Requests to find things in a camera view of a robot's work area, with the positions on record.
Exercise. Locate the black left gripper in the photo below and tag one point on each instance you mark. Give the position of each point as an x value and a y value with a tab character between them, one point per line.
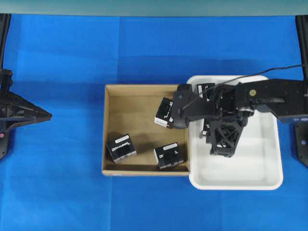
226	119

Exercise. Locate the black white box gripped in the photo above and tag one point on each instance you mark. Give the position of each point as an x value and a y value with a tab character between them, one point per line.
163	115

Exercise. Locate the black box in tray front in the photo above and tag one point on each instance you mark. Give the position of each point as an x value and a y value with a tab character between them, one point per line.
205	128

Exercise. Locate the black box in tray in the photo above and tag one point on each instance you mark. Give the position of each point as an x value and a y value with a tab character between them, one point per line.
205	128
205	90

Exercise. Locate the black box in tray rear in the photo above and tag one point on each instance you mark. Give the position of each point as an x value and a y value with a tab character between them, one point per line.
205	90

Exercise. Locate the black Dynamixel box lower right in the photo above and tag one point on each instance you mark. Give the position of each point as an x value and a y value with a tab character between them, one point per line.
168	155

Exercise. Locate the black dynamixel box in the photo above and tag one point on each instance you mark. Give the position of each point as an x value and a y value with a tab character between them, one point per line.
121	149
168	155

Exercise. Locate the brown cardboard box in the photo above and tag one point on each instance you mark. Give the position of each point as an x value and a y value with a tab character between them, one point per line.
130	109

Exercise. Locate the black Dynamixel box lower left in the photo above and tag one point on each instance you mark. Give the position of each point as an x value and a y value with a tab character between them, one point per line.
121	149

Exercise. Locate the white plastic tray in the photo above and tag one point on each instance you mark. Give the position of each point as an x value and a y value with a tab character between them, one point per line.
256	164

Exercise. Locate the teal board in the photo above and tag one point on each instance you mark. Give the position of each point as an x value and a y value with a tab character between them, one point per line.
157	8

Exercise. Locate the blue table mat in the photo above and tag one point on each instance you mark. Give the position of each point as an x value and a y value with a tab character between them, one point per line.
51	179

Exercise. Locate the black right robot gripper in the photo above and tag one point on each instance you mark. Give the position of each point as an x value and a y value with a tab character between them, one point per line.
15	111

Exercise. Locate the black aluminium frame rail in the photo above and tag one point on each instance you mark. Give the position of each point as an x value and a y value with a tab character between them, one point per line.
302	32

